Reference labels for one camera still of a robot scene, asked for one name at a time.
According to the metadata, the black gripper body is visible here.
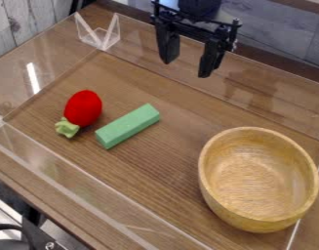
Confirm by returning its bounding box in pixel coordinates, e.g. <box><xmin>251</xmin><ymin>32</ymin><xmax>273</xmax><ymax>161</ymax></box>
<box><xmin>151</xmin><ymin>0</ymin><xmax>242</xmax><ymax>51</ymax></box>

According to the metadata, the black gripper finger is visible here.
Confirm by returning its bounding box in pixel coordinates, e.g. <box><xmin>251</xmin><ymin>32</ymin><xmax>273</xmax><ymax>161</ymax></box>
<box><xmin>198</xmin><ymin>27</ymin><xmax>227</xmax><ymax>78</ymax></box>
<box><xmin>154</xmin><ymin>18</ymin><xmax>180</xmax><ymax>64</ymax></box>

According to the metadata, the red plush strawberry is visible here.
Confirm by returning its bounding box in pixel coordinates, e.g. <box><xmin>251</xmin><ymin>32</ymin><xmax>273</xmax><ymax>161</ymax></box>
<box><xmin>55</xmin><ymin>90</ymin><xmax>103</xmax><ymax>139</ymax></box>

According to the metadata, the green rectangular block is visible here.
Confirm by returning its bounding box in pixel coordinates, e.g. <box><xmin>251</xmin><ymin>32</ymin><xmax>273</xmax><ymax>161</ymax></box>
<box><xmin>95</xmin><ymin>104</ymin><xmax>160</xmax><ymax>149</ymax></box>

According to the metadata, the wooden bowl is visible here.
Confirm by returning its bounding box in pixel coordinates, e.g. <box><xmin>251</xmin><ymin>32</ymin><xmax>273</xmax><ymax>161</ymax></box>
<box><xmin>198</xmin><ymin>127</ymin><xmax>319</xmax><ymax>233</ymax></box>

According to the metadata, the clear acrylic tray wall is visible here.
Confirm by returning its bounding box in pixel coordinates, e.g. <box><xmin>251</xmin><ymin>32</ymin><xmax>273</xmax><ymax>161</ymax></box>
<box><xmin>0</xmin><ymin>117</ymin><xmax>211</xmax><ymax>250</ymax></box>

